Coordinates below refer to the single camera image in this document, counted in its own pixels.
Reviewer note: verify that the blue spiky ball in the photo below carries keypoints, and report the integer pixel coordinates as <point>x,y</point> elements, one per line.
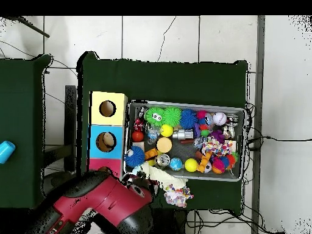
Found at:
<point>188,118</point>
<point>135,157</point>

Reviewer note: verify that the dark green table cloth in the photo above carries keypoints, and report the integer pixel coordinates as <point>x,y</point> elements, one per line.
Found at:
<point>161,80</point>

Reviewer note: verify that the wooden box with three holes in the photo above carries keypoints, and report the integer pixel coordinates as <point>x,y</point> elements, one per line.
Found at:
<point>116,141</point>

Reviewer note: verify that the cream yellow muslin cloth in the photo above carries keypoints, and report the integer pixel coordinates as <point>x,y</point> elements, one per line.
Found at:
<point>168,178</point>

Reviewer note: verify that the green covered side table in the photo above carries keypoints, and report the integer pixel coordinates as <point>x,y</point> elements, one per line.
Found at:
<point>22,122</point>

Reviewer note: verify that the small yellow ball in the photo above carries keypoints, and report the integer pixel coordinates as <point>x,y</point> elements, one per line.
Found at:
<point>166,130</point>

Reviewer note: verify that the white baseball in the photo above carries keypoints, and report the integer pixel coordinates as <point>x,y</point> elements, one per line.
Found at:
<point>219,118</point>

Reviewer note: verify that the green furry googly-eyed toy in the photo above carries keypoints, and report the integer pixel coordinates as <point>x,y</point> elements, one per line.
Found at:
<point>155,116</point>

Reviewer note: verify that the black rod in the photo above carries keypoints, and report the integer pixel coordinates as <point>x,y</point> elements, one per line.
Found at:
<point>29,27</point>

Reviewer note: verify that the light blue cup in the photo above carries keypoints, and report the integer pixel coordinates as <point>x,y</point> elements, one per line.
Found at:
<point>6,151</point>

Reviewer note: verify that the grey stand base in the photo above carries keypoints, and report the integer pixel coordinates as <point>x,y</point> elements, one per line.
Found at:
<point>53,178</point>

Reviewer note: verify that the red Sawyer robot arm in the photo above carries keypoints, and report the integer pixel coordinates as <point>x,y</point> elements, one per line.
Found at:
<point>107,200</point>

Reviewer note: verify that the black upright panel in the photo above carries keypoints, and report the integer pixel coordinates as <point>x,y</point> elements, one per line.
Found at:
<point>70,122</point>

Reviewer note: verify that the silver drink can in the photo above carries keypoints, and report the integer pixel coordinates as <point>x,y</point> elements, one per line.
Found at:
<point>163,160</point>

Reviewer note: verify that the blue globe ball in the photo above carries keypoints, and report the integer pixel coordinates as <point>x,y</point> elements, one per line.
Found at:
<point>176,164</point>

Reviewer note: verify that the green spiky ball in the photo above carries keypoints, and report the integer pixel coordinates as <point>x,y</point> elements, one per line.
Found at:
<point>172,116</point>

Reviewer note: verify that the large yellow ball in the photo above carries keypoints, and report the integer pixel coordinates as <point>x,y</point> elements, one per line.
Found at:
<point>191,165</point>

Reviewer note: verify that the shallow clear mesh bin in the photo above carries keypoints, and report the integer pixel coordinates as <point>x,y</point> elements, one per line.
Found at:
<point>242,122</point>

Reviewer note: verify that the round orange disc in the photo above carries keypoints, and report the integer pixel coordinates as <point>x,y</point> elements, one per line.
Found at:
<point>164,144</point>

